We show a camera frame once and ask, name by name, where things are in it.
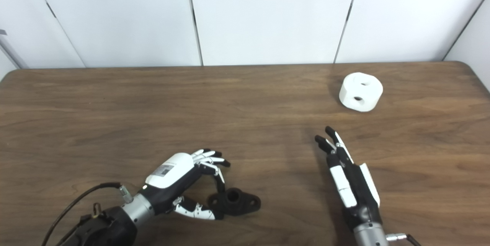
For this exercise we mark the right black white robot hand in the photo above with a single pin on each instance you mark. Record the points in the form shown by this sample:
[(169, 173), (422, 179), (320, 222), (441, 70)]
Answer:
[(360, 196)]

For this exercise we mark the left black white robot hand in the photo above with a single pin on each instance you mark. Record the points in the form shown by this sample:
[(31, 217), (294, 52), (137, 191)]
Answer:
[(172, 169)]

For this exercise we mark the black flanged holder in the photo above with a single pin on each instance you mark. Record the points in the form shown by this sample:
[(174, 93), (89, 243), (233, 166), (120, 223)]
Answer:
[(241, 204)]

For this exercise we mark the round white plastic piece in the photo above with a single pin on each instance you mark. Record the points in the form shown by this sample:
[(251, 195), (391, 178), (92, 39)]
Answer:
[(369, 92)]

